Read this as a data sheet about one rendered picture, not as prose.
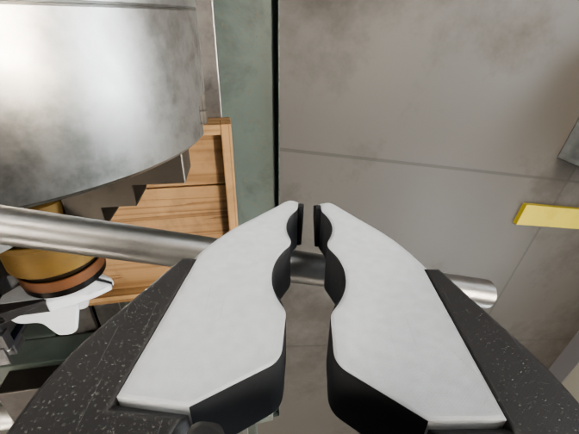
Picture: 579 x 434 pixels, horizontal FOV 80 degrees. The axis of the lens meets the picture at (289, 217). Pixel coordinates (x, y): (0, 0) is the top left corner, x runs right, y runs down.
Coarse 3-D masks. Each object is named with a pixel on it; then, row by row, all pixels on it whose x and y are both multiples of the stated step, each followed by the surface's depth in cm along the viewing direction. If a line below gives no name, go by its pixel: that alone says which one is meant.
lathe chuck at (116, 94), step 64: (0, 64) 15; (64, 64) 16; (128, 64) 19; (192, 64) 25; (0, 128) 16; (64, 128) 17; (128, 128) 20; (192, 128) 26; (0, 192) 16; (64, 192) 18
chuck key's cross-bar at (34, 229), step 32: (0, 224) 10; (32, 224) 10; (64, 224) 11; (96, 224) 11; (96, 256) 11; (128, 256) 11; (160, 256) 11; (192, 256) 11; (320, 256) 13; (480, 288) 14
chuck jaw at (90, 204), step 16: (176, 160) 29; (144, 176) 29; (160, 176) 30; (176, 176) 30; (96, 192) 30; (112, 192) 30; (128, 192) 30; (64, 208) 30; (80, 208) 30; (96, 208) 30; (112, 208) 33
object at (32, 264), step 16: (32, 208) 29; (48, 208) 29; (0, 256) 30; (16, 256) 29; (32, 256) 29; (48, 256) 30; (64, 256) 31; (80, 256) 32; (16, 272) 30; (32, 272) 30; (48, 272) 31; (64, 272) 31; (80, 272) 33; (96, 272) 35; (32, 288) 32; (48, 288) 32; (64, 288) 32; (80, 288) 33
